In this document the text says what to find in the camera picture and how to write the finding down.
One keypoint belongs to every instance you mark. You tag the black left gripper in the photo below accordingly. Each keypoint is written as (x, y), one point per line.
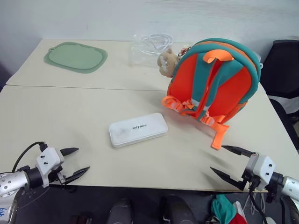
(57, 176)

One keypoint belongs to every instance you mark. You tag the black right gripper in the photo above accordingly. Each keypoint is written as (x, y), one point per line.
(248, 173)

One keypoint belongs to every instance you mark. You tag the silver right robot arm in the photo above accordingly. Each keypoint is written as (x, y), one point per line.
(289, 185)

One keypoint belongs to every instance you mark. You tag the white rectangular case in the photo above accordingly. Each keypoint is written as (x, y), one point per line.
(137, 129)

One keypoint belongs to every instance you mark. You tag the orange and teal backpack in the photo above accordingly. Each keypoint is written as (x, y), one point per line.
(231, 77)

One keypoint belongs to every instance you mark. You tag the teal cloth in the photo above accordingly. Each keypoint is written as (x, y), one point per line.
(222, 206)

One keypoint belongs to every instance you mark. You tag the red cloth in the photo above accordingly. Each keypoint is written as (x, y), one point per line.
(238, 214)

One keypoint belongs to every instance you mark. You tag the dark rounded grey shape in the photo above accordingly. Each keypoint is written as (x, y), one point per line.
(120, 211)

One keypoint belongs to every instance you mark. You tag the green silicone mat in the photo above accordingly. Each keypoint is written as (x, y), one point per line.
(74, 57)

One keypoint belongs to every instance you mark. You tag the black office chair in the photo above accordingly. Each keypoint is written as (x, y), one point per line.
(283, 67)

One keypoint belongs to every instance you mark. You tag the clear plastic bag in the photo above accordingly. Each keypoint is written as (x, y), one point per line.
(140, 53)

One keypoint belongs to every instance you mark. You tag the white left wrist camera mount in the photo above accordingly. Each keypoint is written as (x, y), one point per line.
(47, 158)

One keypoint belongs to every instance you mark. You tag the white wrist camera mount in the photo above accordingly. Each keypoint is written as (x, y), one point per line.
(262, 168)
(47, 158)

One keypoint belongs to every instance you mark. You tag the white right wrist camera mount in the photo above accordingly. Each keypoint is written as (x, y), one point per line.
(262, 168)

